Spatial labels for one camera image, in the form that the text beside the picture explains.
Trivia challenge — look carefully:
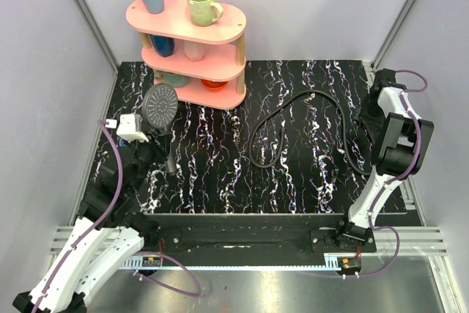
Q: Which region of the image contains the pink three-tier shelf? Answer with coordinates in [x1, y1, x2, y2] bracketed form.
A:
[125, 0, 246, 110]

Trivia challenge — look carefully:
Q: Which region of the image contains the black flexible shower hose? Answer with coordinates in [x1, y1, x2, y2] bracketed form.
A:
[249, 89, 375, 176]

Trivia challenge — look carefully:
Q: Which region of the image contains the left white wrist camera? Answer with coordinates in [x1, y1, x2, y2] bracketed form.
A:
[117, 114, 149, 142]

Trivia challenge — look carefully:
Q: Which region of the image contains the teal speckled ceramic mug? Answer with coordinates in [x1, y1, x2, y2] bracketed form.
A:
[153, 70, 189, 88]

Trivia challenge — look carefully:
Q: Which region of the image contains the dark blue faceted cup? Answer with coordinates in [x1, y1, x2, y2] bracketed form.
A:
[149, 34, 175, 57]

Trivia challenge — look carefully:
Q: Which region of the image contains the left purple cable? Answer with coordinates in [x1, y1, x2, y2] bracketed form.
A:
[31, 119, 202, 313]

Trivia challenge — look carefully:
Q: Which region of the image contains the light green mug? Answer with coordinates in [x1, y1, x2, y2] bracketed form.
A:
[187, 0, 224, 26]

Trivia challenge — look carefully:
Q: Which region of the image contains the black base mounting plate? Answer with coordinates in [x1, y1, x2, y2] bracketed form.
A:
[149, 214, 377, 254]

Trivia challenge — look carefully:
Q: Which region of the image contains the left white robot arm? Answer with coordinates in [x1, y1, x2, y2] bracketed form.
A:
[12, 130, 171, 312]

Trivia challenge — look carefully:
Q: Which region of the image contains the orange bowl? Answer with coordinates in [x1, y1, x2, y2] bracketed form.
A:
[201, 79, 228, 92]

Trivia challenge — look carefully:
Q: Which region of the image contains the dark grey shower head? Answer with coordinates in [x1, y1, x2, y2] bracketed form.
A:
[142, 83, 179, 176]

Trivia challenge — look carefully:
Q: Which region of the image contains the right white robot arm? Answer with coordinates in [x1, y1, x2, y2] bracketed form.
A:
[332, 69, 435, 252]

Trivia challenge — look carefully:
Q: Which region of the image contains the pale pink faceted cup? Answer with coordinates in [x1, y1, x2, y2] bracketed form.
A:
[183, 40, 204, 62]

